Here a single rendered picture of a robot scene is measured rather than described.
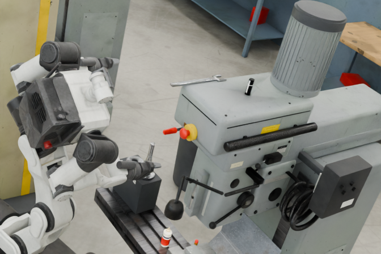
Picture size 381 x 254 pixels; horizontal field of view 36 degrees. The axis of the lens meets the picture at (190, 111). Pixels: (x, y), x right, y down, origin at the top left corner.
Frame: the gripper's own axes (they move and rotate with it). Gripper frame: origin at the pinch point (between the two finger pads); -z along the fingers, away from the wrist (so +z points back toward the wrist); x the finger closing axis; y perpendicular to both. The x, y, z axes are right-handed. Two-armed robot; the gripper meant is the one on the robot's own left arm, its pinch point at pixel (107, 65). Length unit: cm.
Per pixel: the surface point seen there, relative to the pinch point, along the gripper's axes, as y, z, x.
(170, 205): -73, 49, 39
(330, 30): -35, 25, 114
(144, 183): -61, 2, -2
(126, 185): -58, -2, -16
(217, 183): -72, 37, 55
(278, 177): -79, 12, 68
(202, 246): -97, 1, 15
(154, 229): -83, 0, -8
